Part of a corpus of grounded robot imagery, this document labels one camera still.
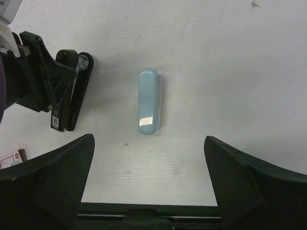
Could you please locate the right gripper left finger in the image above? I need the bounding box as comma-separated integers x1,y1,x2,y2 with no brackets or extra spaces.
0,134,95,230

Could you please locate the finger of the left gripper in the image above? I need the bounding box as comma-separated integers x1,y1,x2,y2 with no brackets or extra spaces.
4,31,78,112

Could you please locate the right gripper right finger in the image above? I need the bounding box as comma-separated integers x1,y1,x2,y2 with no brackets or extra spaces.
204,136,307,230

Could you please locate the black stapler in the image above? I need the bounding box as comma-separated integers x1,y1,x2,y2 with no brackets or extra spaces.
50,50,94,132

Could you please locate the red white staple box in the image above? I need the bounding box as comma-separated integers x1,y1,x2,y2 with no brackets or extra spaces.
0,149,27,169

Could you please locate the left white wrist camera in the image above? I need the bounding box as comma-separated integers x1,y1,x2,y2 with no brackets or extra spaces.
0,22,21,58

